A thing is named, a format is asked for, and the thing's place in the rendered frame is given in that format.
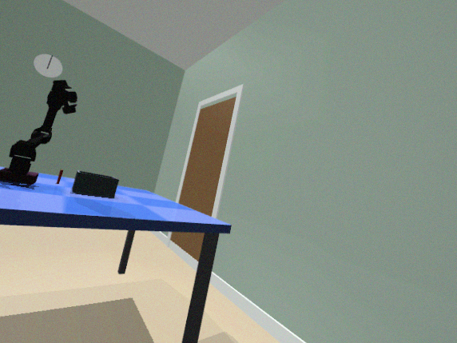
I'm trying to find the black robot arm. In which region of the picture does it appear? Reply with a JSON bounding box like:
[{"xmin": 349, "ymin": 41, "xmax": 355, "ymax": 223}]
[{"xmin": 8, "ymin": 84, "xmax": 77, "ymax": 173}]

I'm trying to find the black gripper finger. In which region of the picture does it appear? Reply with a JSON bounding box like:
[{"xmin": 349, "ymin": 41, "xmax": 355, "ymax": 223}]
[
  {"xmin": 64, "ymin": 104, "xmax": 77, "ymax": 111},
  {"xmin": 56, "ymin": 82, "xmax": 72, "ymax": 89}
]

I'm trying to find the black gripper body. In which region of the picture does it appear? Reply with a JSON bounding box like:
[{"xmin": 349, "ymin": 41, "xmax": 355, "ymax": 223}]
[{"xmin": 52, "ymin": 80, "xmax": 76, "ymax": 114}]

